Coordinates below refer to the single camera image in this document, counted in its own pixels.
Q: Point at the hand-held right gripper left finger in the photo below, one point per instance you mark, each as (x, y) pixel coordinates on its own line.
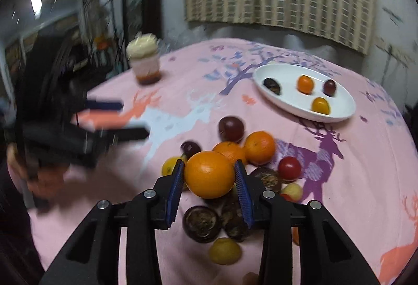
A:
(176, 193)

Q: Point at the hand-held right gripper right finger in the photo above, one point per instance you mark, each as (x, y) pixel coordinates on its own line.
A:
(243, 196)

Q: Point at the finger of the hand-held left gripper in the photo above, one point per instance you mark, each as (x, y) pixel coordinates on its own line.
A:
(127, 134)
(104, 106)

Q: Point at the small yellow fruit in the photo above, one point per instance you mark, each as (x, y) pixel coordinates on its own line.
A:
(293, 190)
(169, 166)

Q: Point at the large mandarin orange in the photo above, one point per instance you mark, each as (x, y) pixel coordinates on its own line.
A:
(209, 174)

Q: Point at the small red cherry tomato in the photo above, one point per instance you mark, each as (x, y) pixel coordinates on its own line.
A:
(285, 197)

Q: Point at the small dark cherry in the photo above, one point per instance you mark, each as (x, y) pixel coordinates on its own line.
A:
(191, 149)

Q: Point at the yellow round fruit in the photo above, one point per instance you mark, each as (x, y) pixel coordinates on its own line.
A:
(224, 250)

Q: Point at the small orange citrus fruit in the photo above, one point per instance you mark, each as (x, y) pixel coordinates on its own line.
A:
(320, 106)
(295, 236)
(305, 84)

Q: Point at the white oval plate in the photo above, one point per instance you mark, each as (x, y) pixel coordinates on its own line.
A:
(284, 98)

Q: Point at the person's left hand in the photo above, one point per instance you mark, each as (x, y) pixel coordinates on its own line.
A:
(44, 180)

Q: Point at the plastic jar with cream lid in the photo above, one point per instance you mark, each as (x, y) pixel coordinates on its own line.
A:
(143, 56)

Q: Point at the large dark red plum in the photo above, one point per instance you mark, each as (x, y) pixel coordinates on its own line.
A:
(231, 128)

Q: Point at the small tan round fruit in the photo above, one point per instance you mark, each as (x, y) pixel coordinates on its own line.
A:
(250, 279)

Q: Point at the pink deer print tablecloth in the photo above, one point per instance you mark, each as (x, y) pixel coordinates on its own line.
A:
(359, 157)

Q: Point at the small dark plum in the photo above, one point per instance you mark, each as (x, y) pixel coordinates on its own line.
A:
(329, 87)

